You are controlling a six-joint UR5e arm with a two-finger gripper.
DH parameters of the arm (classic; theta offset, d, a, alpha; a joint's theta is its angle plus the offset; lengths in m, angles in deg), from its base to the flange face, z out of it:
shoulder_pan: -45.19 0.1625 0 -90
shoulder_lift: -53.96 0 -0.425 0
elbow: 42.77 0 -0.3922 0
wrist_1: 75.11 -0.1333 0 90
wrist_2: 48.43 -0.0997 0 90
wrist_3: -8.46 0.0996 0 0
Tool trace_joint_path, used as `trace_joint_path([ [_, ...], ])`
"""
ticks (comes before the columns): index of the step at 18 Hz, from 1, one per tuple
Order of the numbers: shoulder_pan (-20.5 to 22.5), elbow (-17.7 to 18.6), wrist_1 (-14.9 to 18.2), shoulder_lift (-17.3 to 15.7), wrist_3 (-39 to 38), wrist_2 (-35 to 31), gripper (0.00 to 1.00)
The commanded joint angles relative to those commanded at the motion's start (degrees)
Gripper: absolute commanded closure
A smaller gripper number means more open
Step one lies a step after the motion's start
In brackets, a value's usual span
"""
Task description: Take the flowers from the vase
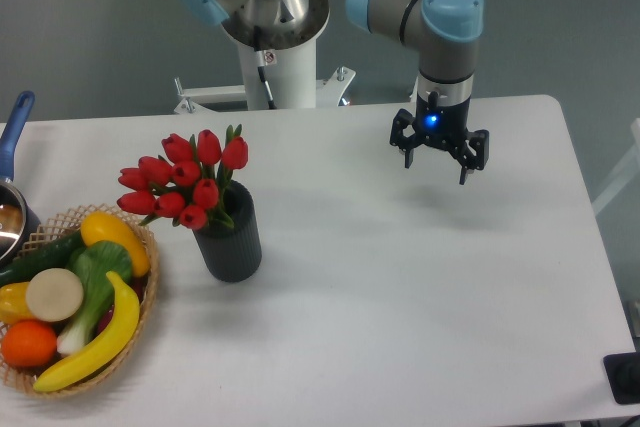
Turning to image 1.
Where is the yellow banana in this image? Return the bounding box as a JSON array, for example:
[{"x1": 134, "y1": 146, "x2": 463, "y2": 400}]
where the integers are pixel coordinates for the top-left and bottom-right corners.
[{"x1": 33, "y1": 271, "x2": 140, "y2": 393}]

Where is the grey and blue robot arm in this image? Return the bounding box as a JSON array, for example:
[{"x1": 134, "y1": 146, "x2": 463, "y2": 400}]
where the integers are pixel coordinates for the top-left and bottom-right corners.
[{"x1": 180, "y1": 0, "x2": 489, "y2": 174}]

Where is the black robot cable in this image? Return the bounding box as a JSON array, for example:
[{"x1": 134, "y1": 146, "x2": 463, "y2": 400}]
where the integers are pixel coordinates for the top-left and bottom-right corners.
[{"x1": 252, "y1": 25, "x2": 278, "y2": 110}]

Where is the green bok choy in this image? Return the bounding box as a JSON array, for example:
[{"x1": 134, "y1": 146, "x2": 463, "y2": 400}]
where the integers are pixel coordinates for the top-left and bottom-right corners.
[{"x1": 57, "y1": 241, "x2": 132, "y2": 357}]

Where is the blue handled saucepan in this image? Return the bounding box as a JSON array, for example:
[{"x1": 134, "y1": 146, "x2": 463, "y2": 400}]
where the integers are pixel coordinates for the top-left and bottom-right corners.
[{"x1": 1, "y1": 91, "x2": 40, "y2": 267}]

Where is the yellow bell pepper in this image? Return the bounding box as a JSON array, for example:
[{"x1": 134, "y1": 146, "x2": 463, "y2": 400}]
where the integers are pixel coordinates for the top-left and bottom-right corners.
[{"x1": 0, "y1": 282, "x2": 35, "y2": 325}]

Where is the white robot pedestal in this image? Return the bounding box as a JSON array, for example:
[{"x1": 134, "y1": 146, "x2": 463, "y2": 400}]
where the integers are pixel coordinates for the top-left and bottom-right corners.
[{"x1": 180, "y1": 0, "x2": 356, "y2": 110}]

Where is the black device at table edge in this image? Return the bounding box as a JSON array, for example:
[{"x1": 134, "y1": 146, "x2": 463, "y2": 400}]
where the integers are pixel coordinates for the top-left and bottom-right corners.
[{"x1": 603, "y1": 352, "x2": 640, "y2": 405}]

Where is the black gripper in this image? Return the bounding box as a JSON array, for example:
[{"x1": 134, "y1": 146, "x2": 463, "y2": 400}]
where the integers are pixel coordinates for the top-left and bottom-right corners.
[{"x1": 389, "y1": 92, "x2": 490, "y2": 185}]

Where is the orange fruit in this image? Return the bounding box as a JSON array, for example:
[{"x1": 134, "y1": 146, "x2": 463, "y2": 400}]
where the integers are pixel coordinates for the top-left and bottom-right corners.
[{"x1": 1, "y1": 320, "x2": 57, "y2": 368}]

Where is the woven wicker basket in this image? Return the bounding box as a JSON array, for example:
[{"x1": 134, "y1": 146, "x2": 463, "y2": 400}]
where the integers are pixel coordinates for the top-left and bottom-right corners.
[{"x1": 1, "y1": 205, "x2": 159, "y2": 398}]

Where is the beige round radish slice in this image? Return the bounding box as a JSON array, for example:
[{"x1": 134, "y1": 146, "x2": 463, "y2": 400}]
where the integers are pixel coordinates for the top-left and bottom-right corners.
[{"x1": 25, "y1": 268, "x2": 84, "y2": 322}]

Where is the green cucumber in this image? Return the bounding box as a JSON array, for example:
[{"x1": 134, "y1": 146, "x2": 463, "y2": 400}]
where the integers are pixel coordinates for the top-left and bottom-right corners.
[{"x1": 1, "y1": 231, "x2": 85, "y2": 287}]

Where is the white table frame right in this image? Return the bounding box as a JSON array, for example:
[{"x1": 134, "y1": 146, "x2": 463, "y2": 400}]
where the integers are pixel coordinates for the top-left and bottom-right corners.
[{"x1": 591, "y1": 118, "x2": 639, "y2": 216}]

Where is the red tulip bouquet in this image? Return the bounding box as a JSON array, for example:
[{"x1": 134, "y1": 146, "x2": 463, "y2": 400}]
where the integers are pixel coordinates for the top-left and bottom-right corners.
[{"x1": 117, "y1": 125, "x2": 249, "y2": 231}]

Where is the dark grey ribbed vase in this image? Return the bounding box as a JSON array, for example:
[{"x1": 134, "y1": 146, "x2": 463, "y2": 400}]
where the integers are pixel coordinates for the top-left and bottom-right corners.
[{"x1": 194, "y1": 180, "x2": 262, "y2": 283}]

